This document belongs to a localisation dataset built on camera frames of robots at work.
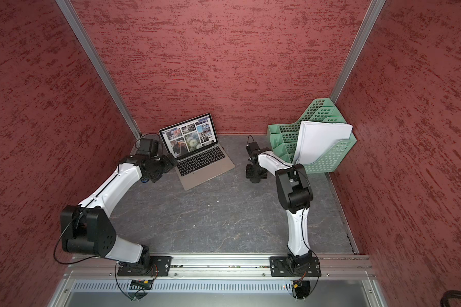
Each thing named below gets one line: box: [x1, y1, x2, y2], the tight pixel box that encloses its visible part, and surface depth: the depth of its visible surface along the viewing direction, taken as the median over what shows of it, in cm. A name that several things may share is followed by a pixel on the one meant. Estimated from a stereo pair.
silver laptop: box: [158, 112, 235, 191], surface depth 108 cm
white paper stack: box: [292, 120, 354, 166], surface depth 91 cm
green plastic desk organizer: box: [267, 97, 328, 166], surface depth 112 cm
